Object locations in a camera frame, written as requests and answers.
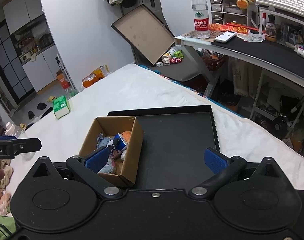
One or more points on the small toys pile on floor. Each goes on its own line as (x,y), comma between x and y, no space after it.
(172,56)

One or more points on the orange cardboard box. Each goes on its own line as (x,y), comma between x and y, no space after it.
(96,75)

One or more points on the white smartphone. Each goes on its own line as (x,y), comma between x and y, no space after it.
(226,36)

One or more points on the plush hamburger toy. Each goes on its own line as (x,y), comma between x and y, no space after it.
(126,135)

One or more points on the blue denim stuffed toy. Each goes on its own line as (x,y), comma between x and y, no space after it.
(103,141)

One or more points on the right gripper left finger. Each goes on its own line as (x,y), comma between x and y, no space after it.
(85,170)

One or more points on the leaning brown tray lid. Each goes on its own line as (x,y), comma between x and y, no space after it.
(145,32)

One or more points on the grey plush mouse toy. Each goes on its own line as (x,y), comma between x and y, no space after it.
(109,167)

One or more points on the brown cardboard box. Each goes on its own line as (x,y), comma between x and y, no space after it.
(127,162)

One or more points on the grey drawer organizer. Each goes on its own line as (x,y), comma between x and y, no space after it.
(227,11)

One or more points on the black spotted soft toy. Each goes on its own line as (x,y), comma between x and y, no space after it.
(112,147)

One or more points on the black desk mat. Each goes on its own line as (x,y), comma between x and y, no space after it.
(270,52)

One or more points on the black shallow tray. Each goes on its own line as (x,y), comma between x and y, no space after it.
(174,143)

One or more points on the yellow slipper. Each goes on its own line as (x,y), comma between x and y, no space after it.
(51,99)

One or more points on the green tissue pack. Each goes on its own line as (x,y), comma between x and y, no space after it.
(61,107)

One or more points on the blue tissue packet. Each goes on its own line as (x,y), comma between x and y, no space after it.
(119,145)

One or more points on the clear water bottle red label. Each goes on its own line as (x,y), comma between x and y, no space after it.
(201,18)

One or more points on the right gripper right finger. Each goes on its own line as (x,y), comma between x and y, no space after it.
(225,170)

